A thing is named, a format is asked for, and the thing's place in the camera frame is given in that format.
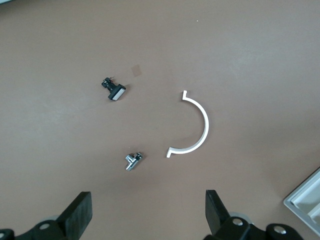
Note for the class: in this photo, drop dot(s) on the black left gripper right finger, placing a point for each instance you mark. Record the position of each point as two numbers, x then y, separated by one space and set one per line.
225 230

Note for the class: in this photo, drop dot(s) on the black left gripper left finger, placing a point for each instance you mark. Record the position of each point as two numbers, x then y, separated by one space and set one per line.
75 220

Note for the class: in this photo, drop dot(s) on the white drawer cabinet grey front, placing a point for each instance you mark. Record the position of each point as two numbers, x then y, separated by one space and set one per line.
289 201

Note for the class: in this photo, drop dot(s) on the white plastic drawer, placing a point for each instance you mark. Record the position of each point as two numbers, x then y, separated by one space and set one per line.
310 195

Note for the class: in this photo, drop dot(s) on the small chrome metal fitting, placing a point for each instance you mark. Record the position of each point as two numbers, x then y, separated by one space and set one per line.
132 160

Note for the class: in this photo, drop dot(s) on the white semicircular plastic bracket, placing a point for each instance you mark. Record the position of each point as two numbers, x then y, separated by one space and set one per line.
206 125

